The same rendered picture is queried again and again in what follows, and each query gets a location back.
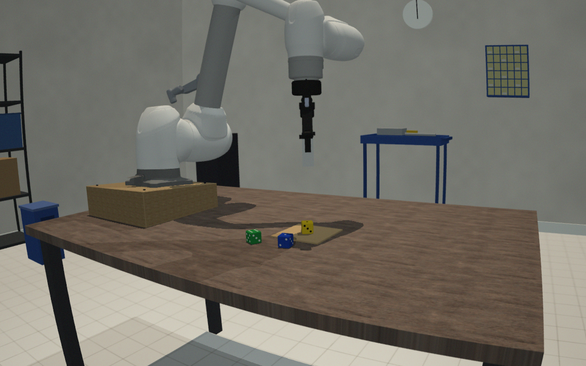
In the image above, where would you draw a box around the blue die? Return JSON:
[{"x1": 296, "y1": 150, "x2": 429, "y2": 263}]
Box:
[{"x1": 278, "y1": 233, "x2": 294, "y2": 249}]

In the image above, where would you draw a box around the green die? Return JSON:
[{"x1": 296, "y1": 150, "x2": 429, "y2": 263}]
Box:
[{"x1": 246, "y1": 229, "x2": 261, "y2": 244}]

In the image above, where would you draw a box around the tan flat mat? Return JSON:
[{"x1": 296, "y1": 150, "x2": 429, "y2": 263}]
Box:
[{"x1": 271, "y1": 224, "x2": 343, "y2": 245}]

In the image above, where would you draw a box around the yellow die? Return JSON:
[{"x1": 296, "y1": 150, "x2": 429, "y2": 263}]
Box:
[{"x1": 301, "y1": 220, "x2": 313, "y2": 234}]

